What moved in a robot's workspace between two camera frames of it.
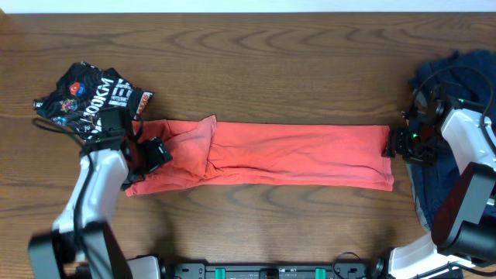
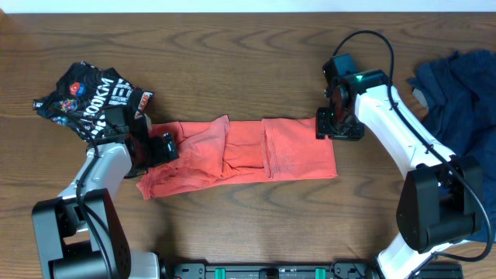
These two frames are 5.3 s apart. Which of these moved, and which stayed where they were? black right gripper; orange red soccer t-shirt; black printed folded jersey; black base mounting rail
Moved: black right gripper; orange red soccer t-shirt
Stayed: black base mounting rail; black printed folded jersey
